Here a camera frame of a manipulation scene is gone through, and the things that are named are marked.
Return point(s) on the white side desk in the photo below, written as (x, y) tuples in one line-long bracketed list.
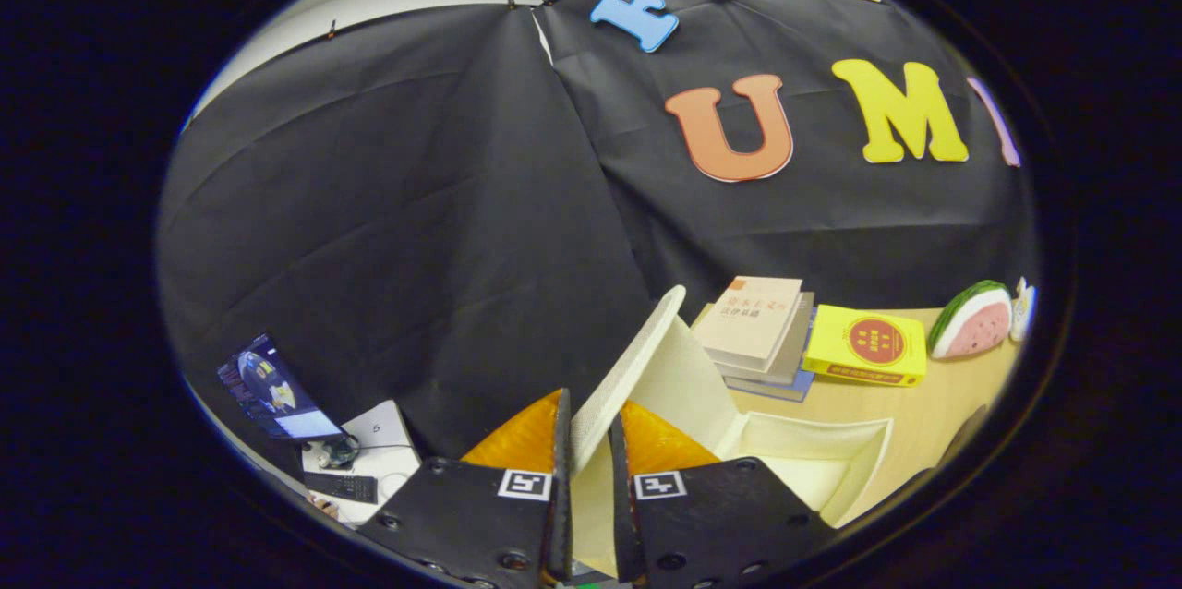
[(383, 437)]

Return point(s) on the black keyboard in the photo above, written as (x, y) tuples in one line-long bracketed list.
[(342, 487)]

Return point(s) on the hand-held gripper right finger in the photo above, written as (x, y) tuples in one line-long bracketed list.
[(720, 524)]

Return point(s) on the white plush toy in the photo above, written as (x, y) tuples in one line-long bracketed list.
[(1023, 312)]

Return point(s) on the watermelon slice plush toy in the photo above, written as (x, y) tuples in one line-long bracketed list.
[(974, 323)]

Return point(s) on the grey book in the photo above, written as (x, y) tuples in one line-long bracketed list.
[(799, 349)]

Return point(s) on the cream storage box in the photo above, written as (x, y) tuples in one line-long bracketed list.
[(683, 386)]

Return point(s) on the yellow book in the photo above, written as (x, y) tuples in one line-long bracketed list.
[(868, 344)]

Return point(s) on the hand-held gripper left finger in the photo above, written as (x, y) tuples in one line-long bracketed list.
[(480, 524)]

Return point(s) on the laptop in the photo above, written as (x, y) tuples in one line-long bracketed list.
[(272, 390)]

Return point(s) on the blue book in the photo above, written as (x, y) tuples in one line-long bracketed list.
[(785, 386)]

